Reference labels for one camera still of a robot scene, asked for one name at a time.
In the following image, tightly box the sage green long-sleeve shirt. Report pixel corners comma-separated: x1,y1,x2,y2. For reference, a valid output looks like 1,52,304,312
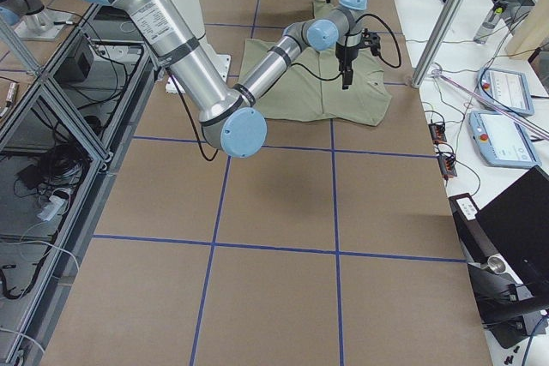
234,0,391,126

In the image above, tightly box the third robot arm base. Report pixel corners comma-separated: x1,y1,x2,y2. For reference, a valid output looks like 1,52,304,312
1,0,73,41

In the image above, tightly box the far blue teach pendant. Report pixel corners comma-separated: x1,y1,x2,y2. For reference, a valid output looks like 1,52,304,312
478,69,534,117

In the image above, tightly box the blue teach pendant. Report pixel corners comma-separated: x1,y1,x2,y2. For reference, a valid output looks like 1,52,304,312
478,69,534,117
468,111,541,169

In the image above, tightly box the near blue teach pendant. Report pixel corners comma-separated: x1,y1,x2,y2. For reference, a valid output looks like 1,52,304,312
468,111,541,169

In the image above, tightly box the black laptop computer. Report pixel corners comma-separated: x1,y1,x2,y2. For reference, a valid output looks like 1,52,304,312
449,166,548,348

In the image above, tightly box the aluminium frame post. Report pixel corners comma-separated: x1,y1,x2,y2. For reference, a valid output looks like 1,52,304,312
411,0,464,89

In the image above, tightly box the aluminium side frame rail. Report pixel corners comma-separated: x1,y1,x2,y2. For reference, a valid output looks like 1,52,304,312
1,5,154,365

